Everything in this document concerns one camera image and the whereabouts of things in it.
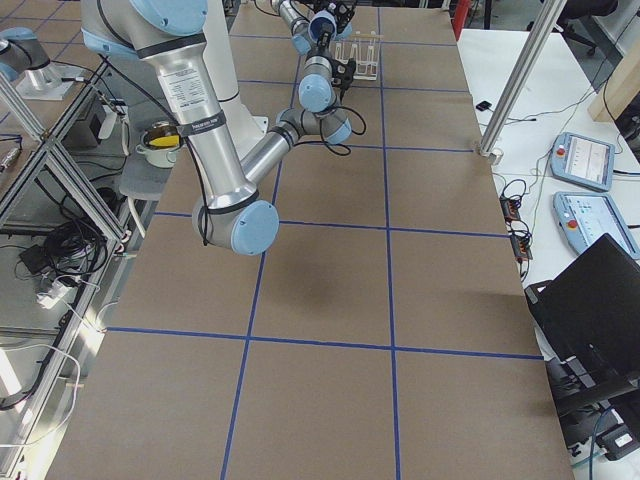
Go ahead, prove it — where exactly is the teach pendant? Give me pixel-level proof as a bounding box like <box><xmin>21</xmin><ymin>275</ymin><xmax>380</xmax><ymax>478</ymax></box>
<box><xmin>549</xmin><ymin>132</ymin><xmax>616</xmax><ymax>192</ymax></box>
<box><xmin>553</xmin><ymin>192</ymin><xmax>639</xmax><ymax>260</ymax></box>

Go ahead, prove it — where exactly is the aluminium frame post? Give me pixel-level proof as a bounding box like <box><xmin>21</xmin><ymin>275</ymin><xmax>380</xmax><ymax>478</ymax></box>
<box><xmin>477</xmin><ymin>0</ymin><xmax>567</xmax><ymax>166</ymax></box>

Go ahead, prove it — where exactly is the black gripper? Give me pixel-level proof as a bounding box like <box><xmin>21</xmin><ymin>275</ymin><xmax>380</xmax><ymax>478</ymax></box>
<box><xmin>332</xmin><ymin>58</ymin><xmax>356</xmax><ymax>85</ymax></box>

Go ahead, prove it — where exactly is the white wire cup holder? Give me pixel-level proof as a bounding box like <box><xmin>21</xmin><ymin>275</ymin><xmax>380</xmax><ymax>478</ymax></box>
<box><xmin>334</xmin><ymin>31</ymin><xmax>383</xmax><ymax>81</ymax></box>

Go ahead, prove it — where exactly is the far teach pendant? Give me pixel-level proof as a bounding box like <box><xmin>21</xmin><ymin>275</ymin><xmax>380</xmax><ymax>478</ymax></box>
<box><xmin>549</xmin><ymin>132</ymin><xmax>616</xmax><ymax>192</ymax></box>

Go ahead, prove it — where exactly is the white pot with yellow item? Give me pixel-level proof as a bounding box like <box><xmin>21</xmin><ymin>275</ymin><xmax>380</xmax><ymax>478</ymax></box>
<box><xmin>135</xmin><ymin>121</ymin><xmax>183</xmax><ymax>169</ymax></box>

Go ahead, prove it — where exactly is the near teach pendant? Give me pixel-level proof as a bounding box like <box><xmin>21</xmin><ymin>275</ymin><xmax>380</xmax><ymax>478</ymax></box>
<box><xmin>553</xmin><ymin>192</ymin><xmax>639</xmax><ymax>260</ymax></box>

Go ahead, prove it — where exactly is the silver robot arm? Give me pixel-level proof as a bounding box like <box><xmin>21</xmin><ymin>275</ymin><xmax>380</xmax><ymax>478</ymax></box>
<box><xmin>81</xmin><ymin>1</ymin><xmax>356</xmax><ymax>256</ymax></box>
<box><xmin>269</xmin><ymin>0</ymin><xmax>357</xmax><ymax>55</ymax></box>

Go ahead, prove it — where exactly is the black monitor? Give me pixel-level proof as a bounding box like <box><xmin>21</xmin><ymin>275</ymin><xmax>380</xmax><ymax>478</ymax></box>
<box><xmin>525</xmin><ymin>234</ymin><xmax>639</xmax><ymax>424</ymax></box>

